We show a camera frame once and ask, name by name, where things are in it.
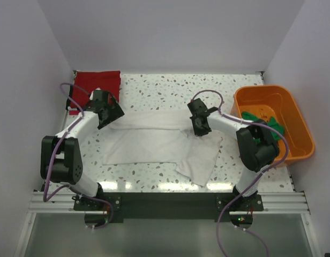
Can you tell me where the red folded t shirt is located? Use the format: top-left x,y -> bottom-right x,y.
69,71 -> 121,107

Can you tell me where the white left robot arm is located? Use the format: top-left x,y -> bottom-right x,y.
40,89 -> 124,210

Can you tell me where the orange plastic basket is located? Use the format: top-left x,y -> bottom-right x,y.
230,85 -> 315,167

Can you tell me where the aluminium frame rail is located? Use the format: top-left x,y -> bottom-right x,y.
14,192 -> 324,256

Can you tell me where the green t shirt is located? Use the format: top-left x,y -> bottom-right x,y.
242,111 -> 285,141

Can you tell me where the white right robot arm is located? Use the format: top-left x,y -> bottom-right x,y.
187,99 -> 279,210

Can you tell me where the white t shirt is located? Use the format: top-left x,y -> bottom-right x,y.
102,110 -> 222,186

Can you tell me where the pink folded t shirt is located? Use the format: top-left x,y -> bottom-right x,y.
69,110 -> 81,116

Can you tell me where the black folded t shirt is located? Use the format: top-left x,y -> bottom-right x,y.
65,85 -> 92,111

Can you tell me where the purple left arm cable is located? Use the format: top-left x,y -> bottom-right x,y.
43,83 -> 114,231

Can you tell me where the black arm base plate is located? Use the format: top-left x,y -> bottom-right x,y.
73,191 -> 265,224

